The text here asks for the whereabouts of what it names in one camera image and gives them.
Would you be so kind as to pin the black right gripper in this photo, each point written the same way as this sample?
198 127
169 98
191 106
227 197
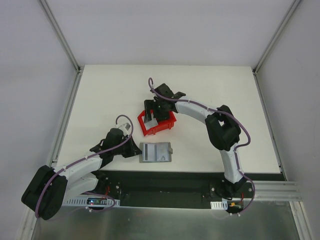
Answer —
157 109

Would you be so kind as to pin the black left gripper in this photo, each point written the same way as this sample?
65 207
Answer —
127 149

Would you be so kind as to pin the white credit card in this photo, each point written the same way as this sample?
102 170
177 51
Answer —
149 152
163 153

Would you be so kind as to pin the grey leather card holder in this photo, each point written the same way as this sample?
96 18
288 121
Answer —
140 157

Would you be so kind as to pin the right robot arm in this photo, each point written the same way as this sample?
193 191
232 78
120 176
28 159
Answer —
222 129

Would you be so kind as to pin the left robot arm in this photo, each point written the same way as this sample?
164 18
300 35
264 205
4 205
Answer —
52 186

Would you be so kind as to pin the red plastic card tray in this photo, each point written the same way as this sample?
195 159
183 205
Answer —
155 126

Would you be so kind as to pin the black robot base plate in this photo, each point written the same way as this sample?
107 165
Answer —
159 189

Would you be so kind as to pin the left white cable duct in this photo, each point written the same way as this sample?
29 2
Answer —
83 201

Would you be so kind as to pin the white cable duct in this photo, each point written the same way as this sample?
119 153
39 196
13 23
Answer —
83 201
219 205

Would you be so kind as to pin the left table side rail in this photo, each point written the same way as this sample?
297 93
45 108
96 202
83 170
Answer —
56 148

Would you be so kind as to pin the table side rail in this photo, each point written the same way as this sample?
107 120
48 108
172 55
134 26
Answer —
56 148
271 132

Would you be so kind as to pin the right white cable duct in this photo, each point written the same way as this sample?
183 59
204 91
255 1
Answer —
219 205

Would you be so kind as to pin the right table side rail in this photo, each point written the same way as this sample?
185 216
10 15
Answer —
271 132

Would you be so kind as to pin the left aluminium frame post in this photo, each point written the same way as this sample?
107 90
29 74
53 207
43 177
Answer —
59 34

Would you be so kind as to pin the aluminium frame post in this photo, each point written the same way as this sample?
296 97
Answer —
295 4
59 34

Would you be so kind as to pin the horizontal aluminium extrusion rail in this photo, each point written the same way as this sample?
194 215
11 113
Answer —
277 191

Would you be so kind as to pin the right aluminium frame post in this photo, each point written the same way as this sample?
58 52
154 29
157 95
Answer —
295 4

